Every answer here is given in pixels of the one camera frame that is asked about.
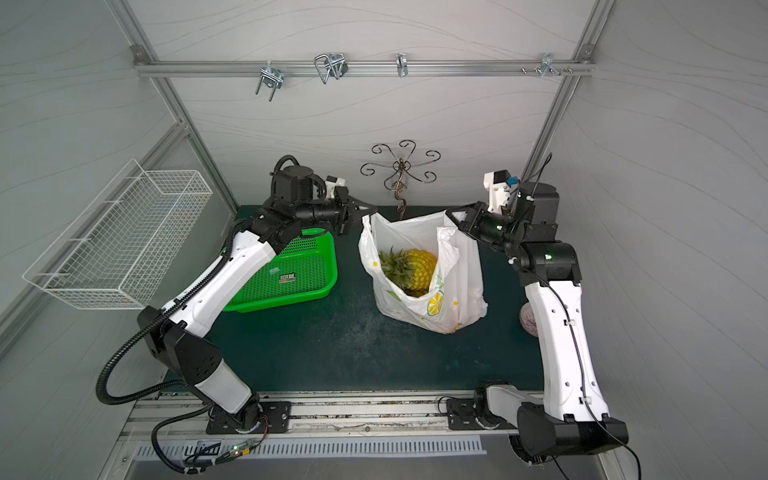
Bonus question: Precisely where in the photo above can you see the white plastic bag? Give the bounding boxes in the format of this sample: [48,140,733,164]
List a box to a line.
[358,212,487,334]

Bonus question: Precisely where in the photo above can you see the pineapple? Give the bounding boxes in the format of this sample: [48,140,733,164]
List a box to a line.
[379,248,438,298]

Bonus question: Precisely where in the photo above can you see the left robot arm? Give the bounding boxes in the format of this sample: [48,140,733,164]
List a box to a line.
[140,165,377,433]

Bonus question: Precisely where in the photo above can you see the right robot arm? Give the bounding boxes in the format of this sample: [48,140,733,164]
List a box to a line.
[446,180,629,464]

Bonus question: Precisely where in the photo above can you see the bronze scroll hanger stand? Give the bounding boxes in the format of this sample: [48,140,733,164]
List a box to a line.
[359,139,442,220]

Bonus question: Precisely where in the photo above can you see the green plastic basket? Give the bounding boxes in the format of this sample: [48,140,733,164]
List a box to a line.
[224,228,338,313]

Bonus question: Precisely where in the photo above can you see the ribbed clear glass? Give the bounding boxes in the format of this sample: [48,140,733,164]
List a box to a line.
[519,302,538,337]

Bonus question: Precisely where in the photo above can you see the green table mat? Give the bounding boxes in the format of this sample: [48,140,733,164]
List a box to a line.
[206,225,544,393]

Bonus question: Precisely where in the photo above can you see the metal U-bolt hook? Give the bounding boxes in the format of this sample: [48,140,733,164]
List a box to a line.
[313,53,349,84]

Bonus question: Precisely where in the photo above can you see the metal U-bolt clamp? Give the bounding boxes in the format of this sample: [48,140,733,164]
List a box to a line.
[254,64,284,102]

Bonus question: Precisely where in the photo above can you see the right metal hook clamp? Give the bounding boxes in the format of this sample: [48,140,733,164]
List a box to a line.
[520,53,573,78]

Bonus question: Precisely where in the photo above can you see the left controller board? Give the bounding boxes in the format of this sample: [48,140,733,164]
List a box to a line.
[224,439,259,458]

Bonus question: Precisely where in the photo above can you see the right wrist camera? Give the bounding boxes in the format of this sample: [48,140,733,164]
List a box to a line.
[483,170,519,215]

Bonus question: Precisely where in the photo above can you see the small metal bracket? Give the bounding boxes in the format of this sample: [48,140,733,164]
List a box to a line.
[395,53,408,78]

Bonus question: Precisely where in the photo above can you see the white wire basket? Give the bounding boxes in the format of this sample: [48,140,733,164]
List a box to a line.
[22,159,212,310]

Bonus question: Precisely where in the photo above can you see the aluminium cross rail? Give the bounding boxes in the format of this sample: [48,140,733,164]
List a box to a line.
[134,57,596,79]

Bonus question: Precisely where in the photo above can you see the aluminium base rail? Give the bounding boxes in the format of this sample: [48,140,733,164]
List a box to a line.
[119,391,613,442]

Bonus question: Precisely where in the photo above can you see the white vented cable duct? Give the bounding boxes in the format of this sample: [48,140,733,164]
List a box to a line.
[133,435,487,461]

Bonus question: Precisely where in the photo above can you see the black corrugated cable hose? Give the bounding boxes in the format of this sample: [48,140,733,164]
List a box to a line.
[95,154,328,406]

